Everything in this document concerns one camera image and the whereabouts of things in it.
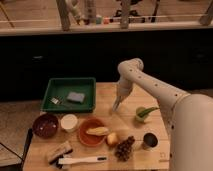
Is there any yellow orange fruit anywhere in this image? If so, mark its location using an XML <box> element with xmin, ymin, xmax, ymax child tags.
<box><xmin>106</xmin><ymin>132</ymin><xmax>119</xmax><ymax>147</ymax></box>

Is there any white cup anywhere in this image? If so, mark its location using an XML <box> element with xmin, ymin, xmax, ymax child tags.
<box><xmin>60</xmin><ymin>114</ymin><xmax>78</xmax><ymax>133</ymax></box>

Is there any grey blue sponge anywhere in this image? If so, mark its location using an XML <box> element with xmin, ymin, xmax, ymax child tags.
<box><xmin>67</xmin><ymin>92</ymin><xmax>85</xmax><ymax>103</ymax></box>

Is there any silver fork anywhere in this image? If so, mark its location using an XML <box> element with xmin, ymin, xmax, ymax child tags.
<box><xmin>51</xmin><ymin>97</ymin><xmax>69</xmax><ymax>108</ymax></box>

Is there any orange plate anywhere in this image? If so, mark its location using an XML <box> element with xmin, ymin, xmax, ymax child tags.
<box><xmin>78</xmin><ymin>118</ymin><xmax>109</xmax><ymax>147</ymax></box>

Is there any green plastic tray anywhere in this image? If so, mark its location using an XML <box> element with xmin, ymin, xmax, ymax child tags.
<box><xmin>41</xmin><ymin>77</ymin><xmax>96</xmax><ymax>113</ymax></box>

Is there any dark red bowl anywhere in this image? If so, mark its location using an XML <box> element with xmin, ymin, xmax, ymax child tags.
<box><xmin>32</xmin><ymin>114</ymin><xmax>58</xmax><ymax>139</ymax></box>

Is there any yellow corn cob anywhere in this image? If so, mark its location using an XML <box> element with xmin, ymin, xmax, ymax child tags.
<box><xmin>86</xmin><ymin>127</ymin><xmax>109</xmax><ymax>136</ymax></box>

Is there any dark grape bunch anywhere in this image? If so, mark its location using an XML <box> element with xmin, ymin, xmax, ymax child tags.
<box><xmin>115</xmin><ymin>136</ymin><xmax>135</xmax><ymax>162</ymax></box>

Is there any green mortar with pestle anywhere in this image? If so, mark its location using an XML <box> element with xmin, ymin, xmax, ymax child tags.
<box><xmin>135</xmin><ymin>107</ymin><xmax>158</xmax><ymax>123</ymax></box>

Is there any dark metal cup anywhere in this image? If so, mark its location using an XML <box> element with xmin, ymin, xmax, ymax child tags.
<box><xmin>142</xmin><ymin>133</ymin><xmax>158</xmax><ymax>150</ymax></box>

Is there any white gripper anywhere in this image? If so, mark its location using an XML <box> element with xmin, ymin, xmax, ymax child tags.
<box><xmin>112</xmin><ymin>82</ymin><xmax>133</xmax><ymax>111</ymax></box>

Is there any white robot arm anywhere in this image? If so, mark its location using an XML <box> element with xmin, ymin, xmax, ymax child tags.
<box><xmin>113</xmin><ymin>58</ymin><xmax>213</xmax><ymax>171</ymax></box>

